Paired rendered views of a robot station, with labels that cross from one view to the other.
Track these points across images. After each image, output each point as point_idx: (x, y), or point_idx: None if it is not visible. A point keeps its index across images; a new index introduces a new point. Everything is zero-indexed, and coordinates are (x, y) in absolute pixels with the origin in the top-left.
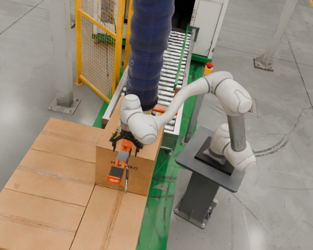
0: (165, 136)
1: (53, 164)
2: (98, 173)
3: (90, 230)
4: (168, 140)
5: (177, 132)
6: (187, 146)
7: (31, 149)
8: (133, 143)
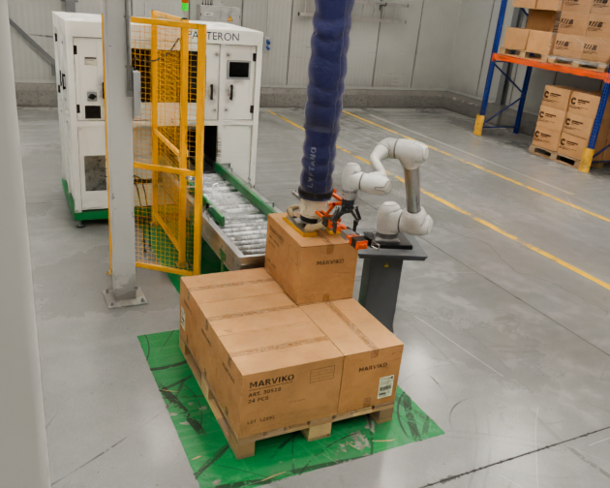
0: None
1: (240, 306)
2: (301, 287)
3: (337, 331)
4: None
5: None
6: None
7: (200, 304)
8: (353, 215)
